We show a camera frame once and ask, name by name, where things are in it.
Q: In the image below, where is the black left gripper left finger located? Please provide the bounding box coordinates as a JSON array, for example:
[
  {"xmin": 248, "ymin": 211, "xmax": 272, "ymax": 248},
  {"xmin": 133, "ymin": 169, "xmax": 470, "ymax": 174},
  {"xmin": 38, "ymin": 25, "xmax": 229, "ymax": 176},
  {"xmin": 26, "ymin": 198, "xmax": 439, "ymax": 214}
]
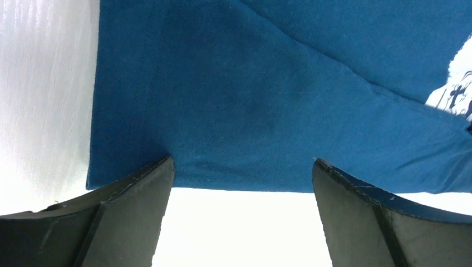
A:
[{"xmin": 1, "ymin": 157, "xmax": 175, "ymax": 267}]

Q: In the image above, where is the dark blue t shirt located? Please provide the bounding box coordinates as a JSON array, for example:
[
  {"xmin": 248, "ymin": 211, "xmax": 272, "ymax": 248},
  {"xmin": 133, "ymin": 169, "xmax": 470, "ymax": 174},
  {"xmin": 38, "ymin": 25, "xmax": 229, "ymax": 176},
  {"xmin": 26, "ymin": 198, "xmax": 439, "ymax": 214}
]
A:
[{"xmin": 86, "ymin": 1, "xmax": 471, "ymax": 193}]

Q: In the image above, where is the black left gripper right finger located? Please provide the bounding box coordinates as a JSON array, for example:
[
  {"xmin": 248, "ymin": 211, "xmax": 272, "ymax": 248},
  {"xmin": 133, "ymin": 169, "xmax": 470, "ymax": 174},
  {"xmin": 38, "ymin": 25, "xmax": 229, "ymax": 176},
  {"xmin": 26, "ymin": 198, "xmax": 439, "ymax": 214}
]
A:
[{"xmin": 312, "ymin": 159, "xmax": 471, "ymax": 266}]

